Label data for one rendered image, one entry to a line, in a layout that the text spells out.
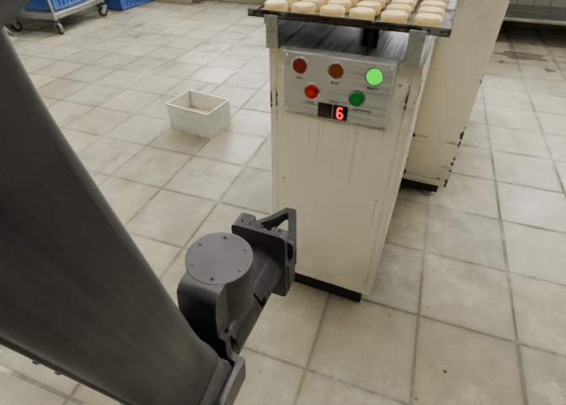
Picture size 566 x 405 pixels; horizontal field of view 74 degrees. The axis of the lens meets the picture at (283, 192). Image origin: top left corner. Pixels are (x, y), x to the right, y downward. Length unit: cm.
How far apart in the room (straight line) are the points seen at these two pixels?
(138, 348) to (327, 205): 89
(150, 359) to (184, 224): 145
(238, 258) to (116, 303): 17
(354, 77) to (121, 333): 72
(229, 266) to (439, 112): 139
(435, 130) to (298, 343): 98
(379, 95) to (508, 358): 93
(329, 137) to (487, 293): 88
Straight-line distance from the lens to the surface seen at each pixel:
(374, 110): 84
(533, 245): 182
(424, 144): 169
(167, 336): 23
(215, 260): 32
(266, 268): 41
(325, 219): 109
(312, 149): 97
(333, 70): 83
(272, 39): 86
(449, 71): 156
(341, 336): 129
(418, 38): 78
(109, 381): 20
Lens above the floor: 110
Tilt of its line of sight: 39 degrees down
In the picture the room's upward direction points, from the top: straight up
